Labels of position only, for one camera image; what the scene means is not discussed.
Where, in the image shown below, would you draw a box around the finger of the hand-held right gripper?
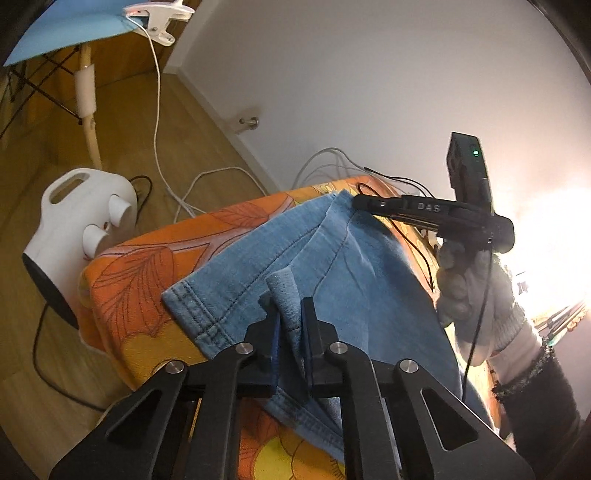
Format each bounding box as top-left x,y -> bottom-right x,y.
352,194 -> 455,232

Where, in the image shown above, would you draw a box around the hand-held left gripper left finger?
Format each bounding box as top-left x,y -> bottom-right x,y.
48,295 -> 283,480

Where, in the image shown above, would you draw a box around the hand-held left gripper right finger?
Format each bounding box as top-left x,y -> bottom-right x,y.
300,298 -> 536,480

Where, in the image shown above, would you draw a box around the blue denim pants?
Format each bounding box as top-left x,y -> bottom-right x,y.
161,189 -> 497,464

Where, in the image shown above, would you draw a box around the person's right forearm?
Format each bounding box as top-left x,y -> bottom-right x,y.
489,344 -> 583,446

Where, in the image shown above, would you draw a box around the person's right hand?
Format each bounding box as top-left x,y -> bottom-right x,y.
436,239 -> 543,370

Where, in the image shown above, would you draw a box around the large black tripod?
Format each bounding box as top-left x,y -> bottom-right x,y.
531,299 -> 591,348

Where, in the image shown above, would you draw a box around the orange floral blanket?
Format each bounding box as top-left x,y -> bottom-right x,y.
76,175 -> 509,480

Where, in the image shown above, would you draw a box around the white fan heater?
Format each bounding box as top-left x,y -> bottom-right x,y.
22,168 -> 139,329

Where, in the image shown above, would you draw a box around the white clamp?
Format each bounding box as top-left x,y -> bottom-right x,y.
122,0 -> 195,47

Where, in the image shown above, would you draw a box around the thin black cable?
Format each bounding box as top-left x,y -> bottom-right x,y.
356,167 -> 438,292

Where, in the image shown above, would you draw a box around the bundle of white cables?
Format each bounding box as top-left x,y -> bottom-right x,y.
294,147 -> 435,200

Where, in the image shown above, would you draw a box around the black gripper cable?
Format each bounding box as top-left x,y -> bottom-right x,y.
461,235 -> 494,403

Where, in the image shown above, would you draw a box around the black heater power cable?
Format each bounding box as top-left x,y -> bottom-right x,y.
32,302 -> 109,412

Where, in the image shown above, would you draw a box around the white lamp cable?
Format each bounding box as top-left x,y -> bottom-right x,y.
147,32 -> 274,220

